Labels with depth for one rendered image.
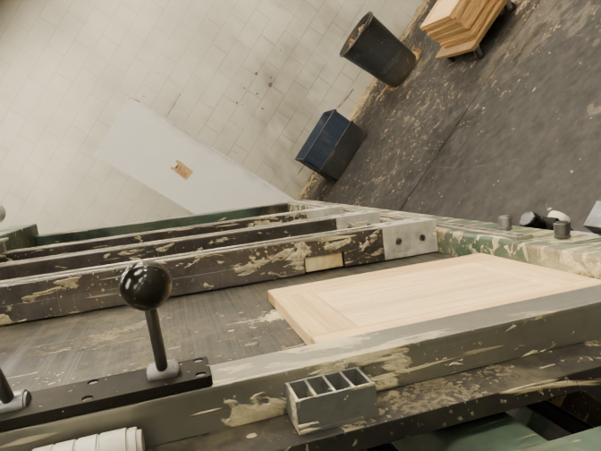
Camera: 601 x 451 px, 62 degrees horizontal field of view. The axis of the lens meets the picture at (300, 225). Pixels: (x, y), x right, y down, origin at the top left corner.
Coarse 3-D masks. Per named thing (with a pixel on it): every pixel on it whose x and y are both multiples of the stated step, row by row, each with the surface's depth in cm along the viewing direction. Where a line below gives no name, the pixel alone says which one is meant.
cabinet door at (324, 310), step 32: (480, 256) 89; (288, 288) 82; (320, 288) 79; (352, 288) 78; (384, 288) 76; (416, 288) 74; (448, 288) 72; (480, 288) 70; (512, 288) 68; (544, 288) 66; (576, 288) 64; (288, 320) 69; (320, 320) 63; (352, 320) 62; (384, 320) 61; (416, 320) 59
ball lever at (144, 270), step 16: (128, 272) 36; (144, 272) 36; (160, 272) 36; (128, 288) 35; (144, 288) 35; (160, 288) 36; (128, 304) 36; (144, 304) 36; (160, 304) 37; (160, 336) 40; (160, 352) 41; (160, 368) 42; (176, 368) 43
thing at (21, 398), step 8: (0, 368) 38; (0, 376) 38; (0, 384) 38; (8, 384) 39; (0, 392) 38; (8, 392) 39; (16, 392) 40; (24, 392) 40; (0, 400) 39; (8, 400) 39; (16, 400) 40; (24, 400) 40; (0, 408) 39; (8, 408) 39; (16, 408) 39
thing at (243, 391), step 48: (384, 336) 49; (432, 336) 48; (480, 336) 48; (528, 336) 50; (576, 336) 52; (240, 384) 43; (384, 384) 46; (0, 432) 38; (48, 432) 39; (96, 432) 40; (144, 432) 41; (192, 432) 42
